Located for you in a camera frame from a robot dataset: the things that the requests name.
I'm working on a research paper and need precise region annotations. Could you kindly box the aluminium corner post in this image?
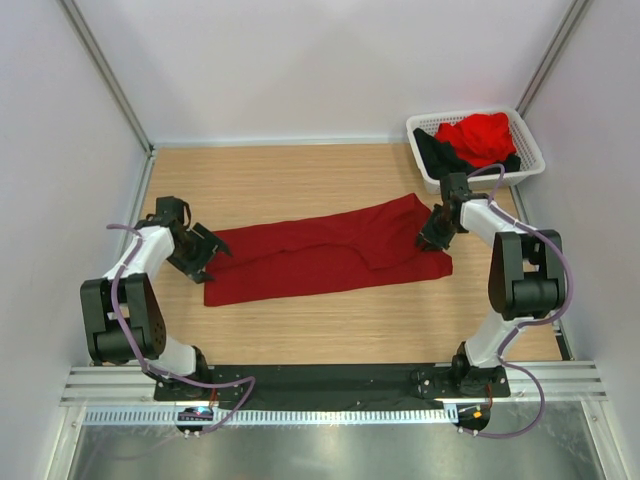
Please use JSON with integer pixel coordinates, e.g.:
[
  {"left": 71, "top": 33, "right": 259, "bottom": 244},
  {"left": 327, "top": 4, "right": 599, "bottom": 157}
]
[
  {"left": 516, "top": 0, "right": 592, "bottom": 118},
  {"left": 57, "top": 0, "right": 154, "bottom": 156}
]

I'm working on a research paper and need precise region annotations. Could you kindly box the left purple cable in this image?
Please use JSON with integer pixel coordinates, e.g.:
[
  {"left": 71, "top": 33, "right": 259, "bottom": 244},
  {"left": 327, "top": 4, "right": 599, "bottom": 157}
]
[{"left": 106, "top": 222, "right": 256, "bottom": 461}]

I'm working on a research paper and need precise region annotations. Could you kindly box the dark red t-shirt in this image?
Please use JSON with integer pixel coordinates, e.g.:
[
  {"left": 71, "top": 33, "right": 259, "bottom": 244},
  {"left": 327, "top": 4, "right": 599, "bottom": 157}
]
[{"left": 203, "top": 194, "right": 453, "bottom": 307}]

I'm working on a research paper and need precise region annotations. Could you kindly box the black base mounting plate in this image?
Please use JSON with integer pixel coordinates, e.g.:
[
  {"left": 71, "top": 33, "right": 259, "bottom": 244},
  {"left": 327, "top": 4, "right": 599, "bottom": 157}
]
[{"left": 152, "top": 362, "right": 512, "bottom": 412}]

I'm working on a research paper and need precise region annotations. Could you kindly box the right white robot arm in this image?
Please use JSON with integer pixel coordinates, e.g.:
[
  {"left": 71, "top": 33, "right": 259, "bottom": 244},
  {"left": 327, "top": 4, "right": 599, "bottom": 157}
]
[{"left": 415, "top": 173, "right": 569, "bottom": 399}]

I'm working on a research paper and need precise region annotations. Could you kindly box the white plastic basket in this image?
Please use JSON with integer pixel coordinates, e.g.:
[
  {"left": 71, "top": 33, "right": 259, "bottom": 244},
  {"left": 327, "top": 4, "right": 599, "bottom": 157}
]
[{"left": 405, "top": 107, "right": 546, "bottom": 195}]

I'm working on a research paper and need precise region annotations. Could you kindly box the right aluminium corner post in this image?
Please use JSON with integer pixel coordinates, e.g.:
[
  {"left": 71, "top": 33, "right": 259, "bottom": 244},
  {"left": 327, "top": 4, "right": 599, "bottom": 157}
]
[{"left": 516, "top": 0, "right": 592, "bottom": 118}]

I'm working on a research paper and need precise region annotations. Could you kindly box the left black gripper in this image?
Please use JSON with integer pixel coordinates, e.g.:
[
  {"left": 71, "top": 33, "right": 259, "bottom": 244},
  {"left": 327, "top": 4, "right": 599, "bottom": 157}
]
[{"left": 168, "top": 224, "right": 229, "bottom": 283}]

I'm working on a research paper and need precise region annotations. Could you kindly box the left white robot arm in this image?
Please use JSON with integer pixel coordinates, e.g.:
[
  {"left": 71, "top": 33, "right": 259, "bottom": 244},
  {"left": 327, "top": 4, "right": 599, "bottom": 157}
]
[{"left": 80, "top": 196, "right": 232, "bottom": 400}]

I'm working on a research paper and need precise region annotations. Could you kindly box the black shirt in basket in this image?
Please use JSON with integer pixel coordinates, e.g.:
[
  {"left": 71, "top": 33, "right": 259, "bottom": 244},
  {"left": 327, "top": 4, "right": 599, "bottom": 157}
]
[{"left": 412, "top": 127, "right": 522, "bottom": 181}]

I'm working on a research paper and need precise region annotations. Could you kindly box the white slotted cable duct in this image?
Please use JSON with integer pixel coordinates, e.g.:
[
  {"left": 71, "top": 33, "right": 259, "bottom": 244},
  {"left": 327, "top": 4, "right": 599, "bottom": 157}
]
[{"left": 83, "top": 405, "right": 458, "bottom": 428}]

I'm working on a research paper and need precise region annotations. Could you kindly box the left aluminium corner post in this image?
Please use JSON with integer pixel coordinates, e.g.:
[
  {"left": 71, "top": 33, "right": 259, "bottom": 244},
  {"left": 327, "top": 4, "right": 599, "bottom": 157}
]
[{"left": 57, "top": 0, "right": 154, "bottom": 156}]

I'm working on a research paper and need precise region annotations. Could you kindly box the aluminium front frame rail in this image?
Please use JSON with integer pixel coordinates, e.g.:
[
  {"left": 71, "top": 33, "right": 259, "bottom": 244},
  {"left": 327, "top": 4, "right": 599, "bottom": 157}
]
[{"left": 59, "top": 361, "right": 607, "bottom": 407}]

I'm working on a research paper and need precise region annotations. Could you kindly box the bright red shirt in basket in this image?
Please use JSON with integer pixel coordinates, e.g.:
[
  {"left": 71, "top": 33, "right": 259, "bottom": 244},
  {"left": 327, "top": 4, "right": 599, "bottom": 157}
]
[{"left": 435, "top": 112, "right": 521, "bottom": 172}]

